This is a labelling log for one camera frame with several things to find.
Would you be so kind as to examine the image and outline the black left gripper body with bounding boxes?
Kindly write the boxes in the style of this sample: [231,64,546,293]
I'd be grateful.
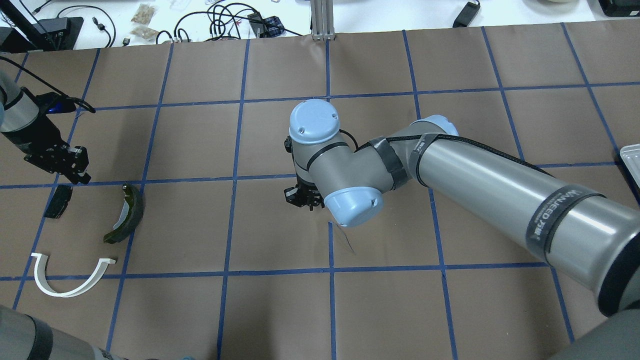
[23,144,90,182]

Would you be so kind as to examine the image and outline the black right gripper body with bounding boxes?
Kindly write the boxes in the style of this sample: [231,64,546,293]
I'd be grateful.
[284,184,325,211]

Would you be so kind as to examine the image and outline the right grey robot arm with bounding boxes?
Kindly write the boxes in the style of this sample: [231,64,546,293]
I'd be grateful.
[285,99,640,360]

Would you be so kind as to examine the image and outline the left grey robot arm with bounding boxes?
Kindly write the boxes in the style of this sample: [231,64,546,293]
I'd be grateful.
[0,71,91,185]

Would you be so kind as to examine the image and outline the clear plastic tray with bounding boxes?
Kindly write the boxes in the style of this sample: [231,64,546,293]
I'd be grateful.
[618,143,640,188]

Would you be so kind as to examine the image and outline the small black plastic block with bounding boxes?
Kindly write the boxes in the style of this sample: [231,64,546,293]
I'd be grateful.
[43,184,73,219]

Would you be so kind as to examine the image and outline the green curved brake shoe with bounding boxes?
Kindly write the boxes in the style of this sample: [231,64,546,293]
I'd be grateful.
[103,183,145,244]

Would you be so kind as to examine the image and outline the loose blue tape strand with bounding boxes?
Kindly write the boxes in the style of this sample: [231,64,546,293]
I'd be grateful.
[333,223,355,255]

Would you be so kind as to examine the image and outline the bag of small parts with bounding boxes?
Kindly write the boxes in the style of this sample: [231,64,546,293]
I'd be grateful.
[130,25,159,41]
[130,3,156,26]

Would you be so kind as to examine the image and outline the black power adapter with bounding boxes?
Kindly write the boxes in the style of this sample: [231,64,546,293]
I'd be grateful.
[452,0,482,28]

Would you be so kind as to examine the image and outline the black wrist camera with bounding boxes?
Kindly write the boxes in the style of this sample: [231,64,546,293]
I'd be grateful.
[35,91,78,114]

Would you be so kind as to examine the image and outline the white curved plastic bracket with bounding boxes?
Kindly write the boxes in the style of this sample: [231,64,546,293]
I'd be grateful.
[31,253,117,299]

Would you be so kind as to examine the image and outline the aluminium frame post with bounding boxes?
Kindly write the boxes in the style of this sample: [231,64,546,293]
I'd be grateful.
[310,0,336,41]

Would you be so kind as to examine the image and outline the black cable bundle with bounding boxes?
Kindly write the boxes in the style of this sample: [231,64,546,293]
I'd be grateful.
[157,2,303,43]

